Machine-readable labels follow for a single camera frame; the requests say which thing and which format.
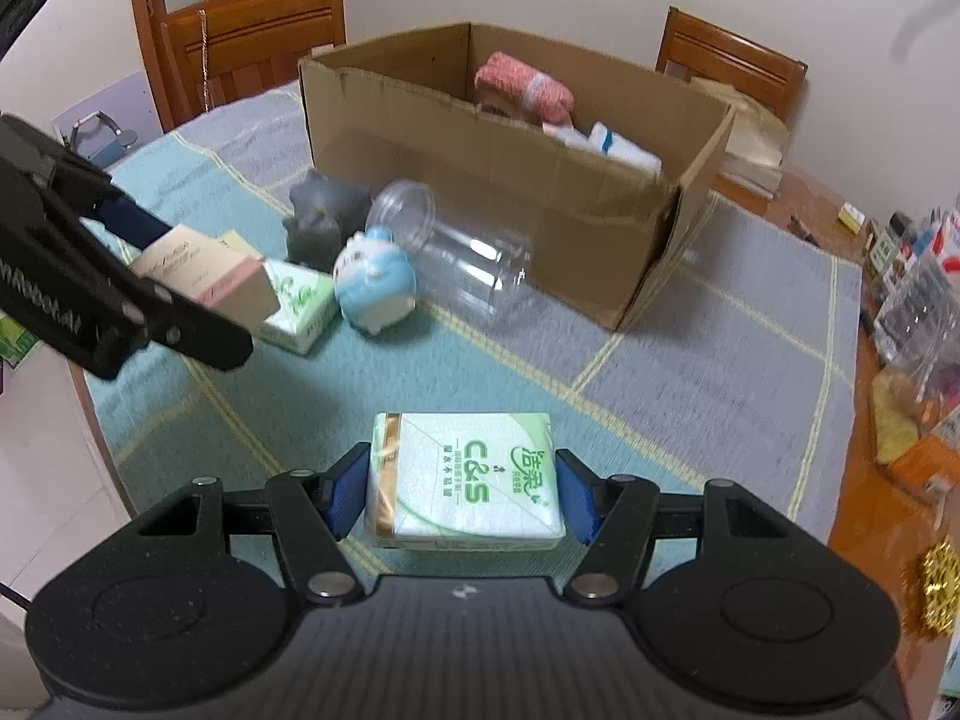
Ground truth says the spice jar green label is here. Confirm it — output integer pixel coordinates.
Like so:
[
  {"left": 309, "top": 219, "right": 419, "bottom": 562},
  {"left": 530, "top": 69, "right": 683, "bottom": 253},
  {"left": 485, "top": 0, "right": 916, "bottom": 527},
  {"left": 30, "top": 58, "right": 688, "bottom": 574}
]
[{"left": 872, "top": 229, "right": 906, "bottom": 276}]

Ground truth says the stack of plastic bags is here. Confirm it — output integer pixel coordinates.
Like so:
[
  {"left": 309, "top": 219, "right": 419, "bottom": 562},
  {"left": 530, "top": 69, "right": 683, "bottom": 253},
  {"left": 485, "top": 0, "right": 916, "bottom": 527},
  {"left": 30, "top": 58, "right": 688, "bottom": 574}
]
[{"left": 690, "top": 75, "right": 790, "bottom": 200}]

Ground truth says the grey toy figure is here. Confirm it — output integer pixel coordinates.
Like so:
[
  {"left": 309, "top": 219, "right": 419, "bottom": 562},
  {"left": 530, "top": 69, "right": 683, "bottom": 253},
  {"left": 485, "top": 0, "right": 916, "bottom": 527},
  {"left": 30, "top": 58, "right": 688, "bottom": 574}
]
[{"left": 283, "top": 169, "right": 374, "bottom": 271}]

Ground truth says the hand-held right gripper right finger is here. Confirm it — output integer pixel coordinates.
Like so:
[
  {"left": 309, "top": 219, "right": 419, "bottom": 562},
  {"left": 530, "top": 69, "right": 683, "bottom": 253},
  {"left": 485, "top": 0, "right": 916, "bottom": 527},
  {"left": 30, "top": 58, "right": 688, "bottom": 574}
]
[{"left": 555, "top": 450, "right": 796, "bottom": 605}]

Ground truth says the clear plastic cup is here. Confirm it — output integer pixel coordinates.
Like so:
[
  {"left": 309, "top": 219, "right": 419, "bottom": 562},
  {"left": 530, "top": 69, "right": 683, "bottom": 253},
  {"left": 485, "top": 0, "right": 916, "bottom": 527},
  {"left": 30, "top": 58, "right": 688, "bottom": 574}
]
[{"left": 367, "top": 180, "right": 537, "bottom": 327}]

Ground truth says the cardboard box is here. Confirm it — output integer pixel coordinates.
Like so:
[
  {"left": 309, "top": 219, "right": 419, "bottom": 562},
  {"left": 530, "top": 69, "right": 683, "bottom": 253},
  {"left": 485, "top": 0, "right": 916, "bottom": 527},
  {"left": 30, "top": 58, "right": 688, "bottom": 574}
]
[{"left": 298, "top": 21, "right": 736, "bottom": 331}]

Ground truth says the gold ornament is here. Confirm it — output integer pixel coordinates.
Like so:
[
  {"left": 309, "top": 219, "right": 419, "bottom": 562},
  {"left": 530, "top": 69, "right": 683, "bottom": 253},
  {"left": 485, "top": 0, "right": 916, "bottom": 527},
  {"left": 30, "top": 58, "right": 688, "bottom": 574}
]
[{"left": 896, "top": 540, "right": 960, "bottom": 642}]

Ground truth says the teal woven placemat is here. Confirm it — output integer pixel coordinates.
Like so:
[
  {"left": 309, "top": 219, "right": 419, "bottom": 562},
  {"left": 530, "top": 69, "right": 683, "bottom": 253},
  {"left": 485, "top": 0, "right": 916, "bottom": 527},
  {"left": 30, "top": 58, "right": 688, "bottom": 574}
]
[{"left": 84, "top": 127, "right": 698, "bottom": 563}]

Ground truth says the wooden chair back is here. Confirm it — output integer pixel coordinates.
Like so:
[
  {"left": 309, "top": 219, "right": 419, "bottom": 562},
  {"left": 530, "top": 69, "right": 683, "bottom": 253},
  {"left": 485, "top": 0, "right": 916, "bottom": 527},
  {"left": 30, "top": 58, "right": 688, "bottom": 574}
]
[{"left": 656, "top": 6, "right": 809, "bottom": 121}]

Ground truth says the pink knit sock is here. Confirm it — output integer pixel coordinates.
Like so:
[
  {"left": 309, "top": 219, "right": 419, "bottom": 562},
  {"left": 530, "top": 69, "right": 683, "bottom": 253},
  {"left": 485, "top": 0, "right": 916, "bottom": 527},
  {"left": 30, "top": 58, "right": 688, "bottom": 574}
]
[{"left": 474, "top": 51, "right": 577, "bottom": 125}]

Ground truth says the grey woven placemat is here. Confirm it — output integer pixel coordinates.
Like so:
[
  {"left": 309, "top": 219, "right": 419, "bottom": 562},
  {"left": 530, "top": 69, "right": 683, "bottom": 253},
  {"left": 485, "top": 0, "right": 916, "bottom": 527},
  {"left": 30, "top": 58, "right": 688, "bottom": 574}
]
[
  {"left": 163, "top": 86, "right": 316, "bottom": 173},
  {"left": 420, "top": 191, "right": 863, "bottom": 541}
]

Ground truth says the green and white tissue pack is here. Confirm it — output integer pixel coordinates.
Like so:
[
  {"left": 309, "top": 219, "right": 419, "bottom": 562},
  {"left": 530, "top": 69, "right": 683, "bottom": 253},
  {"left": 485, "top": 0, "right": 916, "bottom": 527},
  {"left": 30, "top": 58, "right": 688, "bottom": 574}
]
[
  {"left": 364, "top": 411, "right": 567, "bottom": 550},
  {"left": 251, "top": 259, "right": 338, "bottom": 355}
]

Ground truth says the wooden chair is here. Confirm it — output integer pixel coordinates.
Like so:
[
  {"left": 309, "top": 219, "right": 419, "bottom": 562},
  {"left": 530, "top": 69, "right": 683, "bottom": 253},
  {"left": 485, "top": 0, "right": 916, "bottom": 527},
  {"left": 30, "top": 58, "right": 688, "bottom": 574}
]
[
  {"left": 656, "top": 6, "right": 809, "bottom": 121},
  {"left": 159, "top": 0, "right": 350, "bottom": 128}
]

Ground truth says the pink and cream box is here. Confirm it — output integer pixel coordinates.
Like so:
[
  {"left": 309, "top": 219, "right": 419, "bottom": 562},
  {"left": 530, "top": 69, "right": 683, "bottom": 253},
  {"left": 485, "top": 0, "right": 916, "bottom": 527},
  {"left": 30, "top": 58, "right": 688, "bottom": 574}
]
[{"left": 133, "top": 225, "right": 282, "bottom": 331}]

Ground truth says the grey metal-framed object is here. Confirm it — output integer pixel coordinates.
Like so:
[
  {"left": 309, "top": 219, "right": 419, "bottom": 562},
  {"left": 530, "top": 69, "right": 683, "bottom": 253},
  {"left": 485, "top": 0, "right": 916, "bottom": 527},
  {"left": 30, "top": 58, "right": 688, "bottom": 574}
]
[{"left": 52, "top": 111, "right": 141, "bottom": 166}]

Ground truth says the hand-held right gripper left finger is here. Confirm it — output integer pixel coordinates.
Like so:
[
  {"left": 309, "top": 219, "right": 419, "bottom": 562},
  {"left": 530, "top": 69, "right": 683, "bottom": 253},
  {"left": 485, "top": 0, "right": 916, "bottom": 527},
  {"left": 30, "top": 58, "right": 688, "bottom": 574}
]
[{"left": 135, "top": 442, "right": 374, "bottom": 602}]

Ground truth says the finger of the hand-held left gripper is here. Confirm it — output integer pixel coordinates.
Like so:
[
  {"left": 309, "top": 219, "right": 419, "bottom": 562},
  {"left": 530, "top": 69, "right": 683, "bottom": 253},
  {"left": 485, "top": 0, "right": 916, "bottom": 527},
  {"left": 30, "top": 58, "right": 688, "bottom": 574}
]
[
  {"left": 112, "top": 270, "right": 254, "bottom": 373},
  {"left": 45, "top": 154, "right": 181, "bottom": 250}
]

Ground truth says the clear jar with black lid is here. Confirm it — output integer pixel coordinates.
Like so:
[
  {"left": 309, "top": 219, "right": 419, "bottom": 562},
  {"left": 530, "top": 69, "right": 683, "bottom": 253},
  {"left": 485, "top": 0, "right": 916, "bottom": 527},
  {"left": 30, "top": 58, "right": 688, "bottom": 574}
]
[{"left": 870, "top": 255, "right": 960, "bottom": 500}]

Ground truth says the white sock with blue stripe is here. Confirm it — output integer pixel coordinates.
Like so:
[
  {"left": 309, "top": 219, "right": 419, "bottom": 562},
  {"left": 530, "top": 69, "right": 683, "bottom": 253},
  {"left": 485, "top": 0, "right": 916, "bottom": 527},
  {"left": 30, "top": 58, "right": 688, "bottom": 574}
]
[{"left": 544, "top": 120, "right": 665, "bottom": 177}]

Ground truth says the blue and white toy figure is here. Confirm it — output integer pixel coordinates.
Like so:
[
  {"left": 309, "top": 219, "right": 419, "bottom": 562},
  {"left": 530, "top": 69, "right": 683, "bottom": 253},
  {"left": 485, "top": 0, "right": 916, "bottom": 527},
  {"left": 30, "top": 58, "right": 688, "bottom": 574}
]
[{"left": 332, "top": 227, "right": 419, "bottom": 335}]

